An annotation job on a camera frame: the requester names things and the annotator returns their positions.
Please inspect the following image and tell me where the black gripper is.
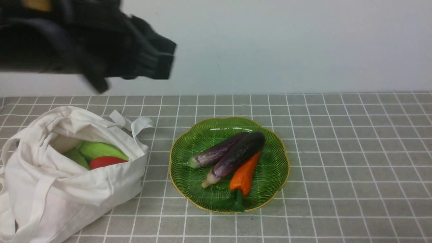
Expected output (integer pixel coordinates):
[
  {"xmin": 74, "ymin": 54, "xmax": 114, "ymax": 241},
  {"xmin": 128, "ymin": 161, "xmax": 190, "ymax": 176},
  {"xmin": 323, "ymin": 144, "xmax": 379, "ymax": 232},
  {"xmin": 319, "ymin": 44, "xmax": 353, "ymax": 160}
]
[{"xmin": 0, "ymin": 0, "xmax": 177, "ymax": 94}]

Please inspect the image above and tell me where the dark purple eggplant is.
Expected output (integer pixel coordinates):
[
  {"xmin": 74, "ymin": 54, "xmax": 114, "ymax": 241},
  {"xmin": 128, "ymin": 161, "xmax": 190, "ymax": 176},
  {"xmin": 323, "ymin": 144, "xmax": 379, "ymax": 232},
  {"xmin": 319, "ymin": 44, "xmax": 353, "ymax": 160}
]
[{"xmin": 201, "ymin": 131, "xmax": 266, "ymax": 189}]

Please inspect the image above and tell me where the white cloth bag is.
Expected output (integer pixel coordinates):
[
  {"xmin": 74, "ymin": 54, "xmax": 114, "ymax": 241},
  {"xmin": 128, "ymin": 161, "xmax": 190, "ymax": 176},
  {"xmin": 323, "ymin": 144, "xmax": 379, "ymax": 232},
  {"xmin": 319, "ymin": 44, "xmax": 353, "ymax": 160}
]
[{"xmin": 1, "ymin": 106, "xmax": 154, "ymax": 243}]

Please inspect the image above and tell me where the light green gourd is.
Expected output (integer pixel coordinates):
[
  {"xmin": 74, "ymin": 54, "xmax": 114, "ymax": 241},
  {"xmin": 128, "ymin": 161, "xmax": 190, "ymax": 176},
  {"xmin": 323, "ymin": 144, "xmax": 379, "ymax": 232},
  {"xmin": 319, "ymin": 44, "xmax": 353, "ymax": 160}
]
[{"xmin": 78, "ymin": 141, "xmax": 129, "ymax": 161}]

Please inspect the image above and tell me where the green vegetable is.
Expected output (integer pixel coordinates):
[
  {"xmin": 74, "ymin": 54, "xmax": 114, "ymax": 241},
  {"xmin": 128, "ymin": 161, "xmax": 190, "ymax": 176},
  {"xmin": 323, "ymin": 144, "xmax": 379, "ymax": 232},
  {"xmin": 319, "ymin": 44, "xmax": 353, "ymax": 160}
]
[{"xmin": 63, "ymin": 148, "xmax": 91, "ymax": 170}]

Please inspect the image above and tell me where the red pepper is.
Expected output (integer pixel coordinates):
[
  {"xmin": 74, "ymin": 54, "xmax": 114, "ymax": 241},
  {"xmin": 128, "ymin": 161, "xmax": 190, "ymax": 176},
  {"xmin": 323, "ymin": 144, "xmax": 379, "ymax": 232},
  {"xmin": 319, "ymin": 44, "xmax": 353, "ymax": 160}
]
[{"xmin": 88, "ymin": 156, "xmax": 127, "ymax": 169}]

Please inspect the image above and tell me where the light purple eggplant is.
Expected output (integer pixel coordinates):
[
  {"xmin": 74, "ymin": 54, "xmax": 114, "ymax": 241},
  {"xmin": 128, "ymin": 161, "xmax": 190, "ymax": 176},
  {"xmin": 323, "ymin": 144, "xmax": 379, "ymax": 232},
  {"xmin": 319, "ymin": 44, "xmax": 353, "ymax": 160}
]
[{"xmin": 185, "ymin": 132, "xmax": 248, "ymax": 169}]

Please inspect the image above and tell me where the orange pepper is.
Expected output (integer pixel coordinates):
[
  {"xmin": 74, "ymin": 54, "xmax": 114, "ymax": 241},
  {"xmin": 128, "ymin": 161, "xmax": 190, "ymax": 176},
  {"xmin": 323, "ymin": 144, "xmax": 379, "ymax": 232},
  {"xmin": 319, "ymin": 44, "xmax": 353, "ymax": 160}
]
[{"xmin": 229, "ymin": 151, "xmax": 261, "ymax": 212}]

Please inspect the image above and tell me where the green glass plate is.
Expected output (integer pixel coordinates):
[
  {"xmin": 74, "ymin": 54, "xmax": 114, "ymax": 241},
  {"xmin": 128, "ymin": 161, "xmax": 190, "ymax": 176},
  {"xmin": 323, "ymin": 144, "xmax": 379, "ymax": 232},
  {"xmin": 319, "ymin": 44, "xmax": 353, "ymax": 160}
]
[{"xmin": 169, "ymin": 117, "xmax": 290, "ymax": 214}]

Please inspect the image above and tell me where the grey checkered tablecloth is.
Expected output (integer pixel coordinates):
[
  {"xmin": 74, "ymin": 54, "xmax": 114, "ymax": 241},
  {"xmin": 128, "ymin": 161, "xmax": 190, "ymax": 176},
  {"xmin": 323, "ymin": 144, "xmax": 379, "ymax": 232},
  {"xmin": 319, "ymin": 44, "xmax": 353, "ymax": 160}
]
[{"xmin": 1, "ymin": 91, "xmax": 432, "ymax": 243}]

